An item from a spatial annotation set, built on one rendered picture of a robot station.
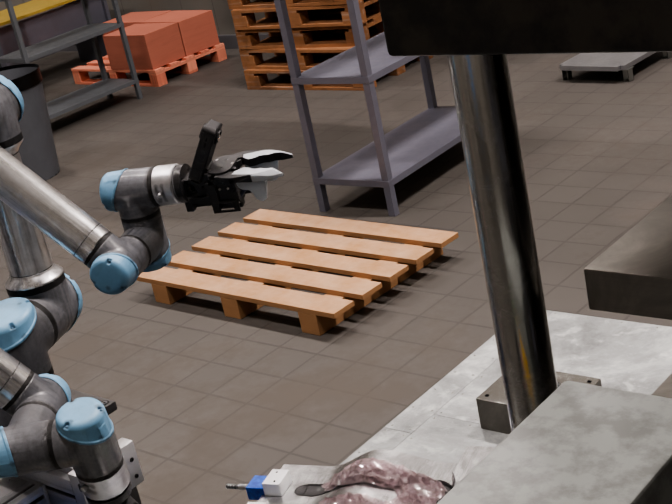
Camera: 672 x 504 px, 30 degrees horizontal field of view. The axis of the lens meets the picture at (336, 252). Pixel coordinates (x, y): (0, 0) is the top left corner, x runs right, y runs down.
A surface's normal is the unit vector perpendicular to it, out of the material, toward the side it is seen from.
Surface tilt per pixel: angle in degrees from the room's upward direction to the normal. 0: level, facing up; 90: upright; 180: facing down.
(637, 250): 0
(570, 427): 0
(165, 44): 90
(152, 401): 0
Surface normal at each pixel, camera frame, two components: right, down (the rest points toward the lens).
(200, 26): 0.70, 0.13
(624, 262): -0.20, -0.91
